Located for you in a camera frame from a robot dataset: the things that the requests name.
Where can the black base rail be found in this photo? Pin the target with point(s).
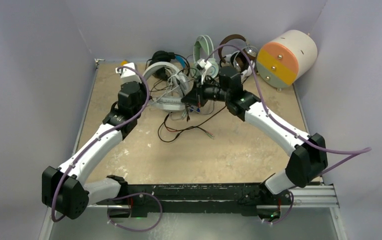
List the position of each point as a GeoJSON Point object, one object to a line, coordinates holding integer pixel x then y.
{"type": "Point", "coordinates": [249, 199]}

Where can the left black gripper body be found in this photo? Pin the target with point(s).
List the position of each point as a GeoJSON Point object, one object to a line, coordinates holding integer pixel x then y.
{"type": "Point", "coordinates": [144, 95]}

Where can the brown headphones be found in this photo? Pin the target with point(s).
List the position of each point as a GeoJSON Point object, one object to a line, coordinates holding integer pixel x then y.
{"type": "Point", "coordinates": [249, 51]}

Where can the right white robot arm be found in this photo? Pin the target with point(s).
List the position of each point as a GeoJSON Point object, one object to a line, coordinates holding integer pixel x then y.
{"type": "Point", "coordinates": [306, 161]}

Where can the white grey headphones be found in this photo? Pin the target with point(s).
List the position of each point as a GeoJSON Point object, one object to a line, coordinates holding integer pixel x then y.
{"type": "Point", "coordinates": [178, 85]}

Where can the mint green headphones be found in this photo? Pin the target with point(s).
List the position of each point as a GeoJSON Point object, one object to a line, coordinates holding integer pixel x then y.
{"type": "Point", "coordinates": [202, 48]}

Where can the black blue headphones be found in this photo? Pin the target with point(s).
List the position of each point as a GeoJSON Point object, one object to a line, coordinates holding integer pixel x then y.
{"type": "Point", "coordinates": [165, 56]}

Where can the white black headphones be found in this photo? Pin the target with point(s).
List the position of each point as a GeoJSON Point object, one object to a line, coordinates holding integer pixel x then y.
{"type": "Point", "coordinates": [240, 63]}

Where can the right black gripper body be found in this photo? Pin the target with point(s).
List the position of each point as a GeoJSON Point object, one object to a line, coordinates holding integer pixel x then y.
{"type": "Point", "coordinates": [213, 92]}

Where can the round pastel drawer cabinet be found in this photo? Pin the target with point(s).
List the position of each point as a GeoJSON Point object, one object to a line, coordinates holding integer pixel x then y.
{"type": "Point", "coordinates": [281, 61]}

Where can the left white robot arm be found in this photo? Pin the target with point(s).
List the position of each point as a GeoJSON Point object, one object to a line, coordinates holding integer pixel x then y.
{"type": "Point", "coordinates": [64, 188]}

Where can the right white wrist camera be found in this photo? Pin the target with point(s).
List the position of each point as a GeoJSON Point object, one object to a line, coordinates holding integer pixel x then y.
{"type": "Point", "coordinates": [205, 67]}

